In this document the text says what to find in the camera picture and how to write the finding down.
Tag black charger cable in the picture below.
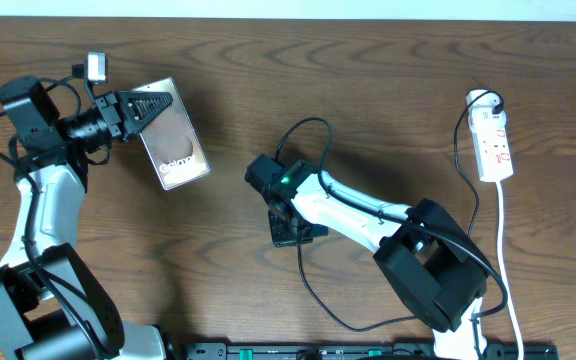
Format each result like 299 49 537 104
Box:
295 89 505 333

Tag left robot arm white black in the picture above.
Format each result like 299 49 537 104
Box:
0 75 185 359

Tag white power strip cord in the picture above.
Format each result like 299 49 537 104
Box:
495 180 525 360

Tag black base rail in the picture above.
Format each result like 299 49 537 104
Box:
183 341 559 360

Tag white power strip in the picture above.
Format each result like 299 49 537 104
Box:
466 89 514 183

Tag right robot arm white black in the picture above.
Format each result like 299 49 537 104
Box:
245 155 490 359

